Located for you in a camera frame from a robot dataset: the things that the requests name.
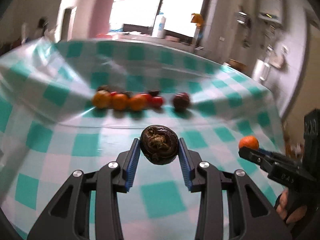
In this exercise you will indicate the wicker basket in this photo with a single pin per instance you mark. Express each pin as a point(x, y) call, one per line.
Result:
point(237, 64)

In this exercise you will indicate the orange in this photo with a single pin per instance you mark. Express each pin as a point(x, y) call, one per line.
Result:
point(137, 102)
point(248, 142)
point(119, 101)
point(101, 99)

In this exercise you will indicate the white appliance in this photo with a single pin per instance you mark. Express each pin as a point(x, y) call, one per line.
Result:
point(261, 71)

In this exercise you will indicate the person's right hand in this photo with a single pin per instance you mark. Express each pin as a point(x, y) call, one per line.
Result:
point(281, 205)

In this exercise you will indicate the white wall water heater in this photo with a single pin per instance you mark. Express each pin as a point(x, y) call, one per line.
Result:
point(271, 3)

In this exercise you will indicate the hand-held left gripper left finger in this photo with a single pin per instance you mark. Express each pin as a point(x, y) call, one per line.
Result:
point(132, 165)

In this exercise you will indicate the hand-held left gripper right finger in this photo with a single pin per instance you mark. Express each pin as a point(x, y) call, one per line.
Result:
point(184, 166)

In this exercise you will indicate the dark box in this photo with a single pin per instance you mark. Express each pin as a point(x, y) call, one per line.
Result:
point(137, 28)

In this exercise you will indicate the pink tall cabinet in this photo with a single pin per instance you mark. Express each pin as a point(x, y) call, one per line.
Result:
point(103, 12)

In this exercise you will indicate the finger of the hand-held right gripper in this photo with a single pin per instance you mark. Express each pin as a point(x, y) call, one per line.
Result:
point(252, 155)
point(266, 152)

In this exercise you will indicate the yellow bag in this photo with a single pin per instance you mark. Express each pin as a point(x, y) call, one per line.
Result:
point(197, 18)

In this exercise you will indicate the white plastic bottle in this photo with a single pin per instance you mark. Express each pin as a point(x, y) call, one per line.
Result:
point(159, 26)

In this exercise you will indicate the dark brown mangosteen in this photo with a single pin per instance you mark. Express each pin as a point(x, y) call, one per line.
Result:
point(158, 142)
point(181, 101)
point(103, 88)
point(153, 92)
point(127, 93)

